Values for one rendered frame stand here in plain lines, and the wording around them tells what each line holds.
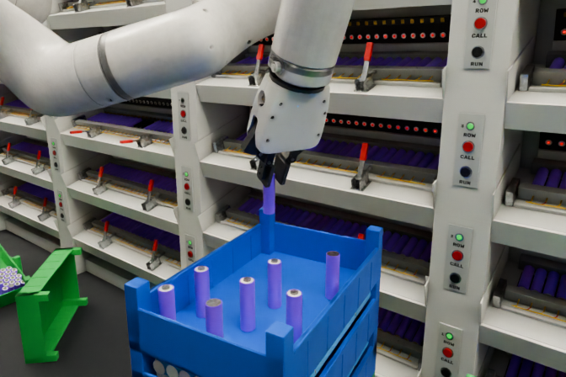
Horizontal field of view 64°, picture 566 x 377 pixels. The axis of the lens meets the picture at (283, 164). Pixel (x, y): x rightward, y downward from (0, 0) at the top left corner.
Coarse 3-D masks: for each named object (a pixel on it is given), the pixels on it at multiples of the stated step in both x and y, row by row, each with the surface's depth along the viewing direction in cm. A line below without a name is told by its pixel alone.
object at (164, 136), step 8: (80, 120) 157; (88, 120) 155; (80, 128) 154; (104, 128) 148; (112, 128) 145; (120, 128) 142; (128, 128) 141; (136, 128) 139; (128, 136) 138; (152, 136) 133; (160, 136) 131; (168, 136) 128; (168, 144) 127
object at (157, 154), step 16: (96, 112) 166; (160, 112) 149; (64, 128) 157; (80, 144) 151; (96, 144) 144; (112, 144) 138; (128, 144) 135; (160, 144) 131; (144, 160) 131; (160, 160) 126
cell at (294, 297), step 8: (288, 296) 49; (296, 296) 49; (288, 304) 50; (296, 304) 49; (288, 312) 50; (296, 312) 50; (288, 320) 50; (296, 320) 50; (296, 328) 50; (296, 336) 50
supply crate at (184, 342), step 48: (240, 240) 69; (288, 240) 74; (336, 240) 69; (144, 288) 49; (192, 288) 60; (288, 288) 63; (144, 336) 49; (192, 336) 46; (240, 336) 53; (288, 336) 41; (336, 336) 52
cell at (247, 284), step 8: (240, 280) 53; (248, 280) 52; (240, 288) 52; (248, 288) 52; (240, 296) 53; (248, 296) 52; (240, 304) 53; (248, 304) 53; (240, 312) 53; (248, 312) 53; (240, 320) 54; (248, 320) 53; (248, 328) 53
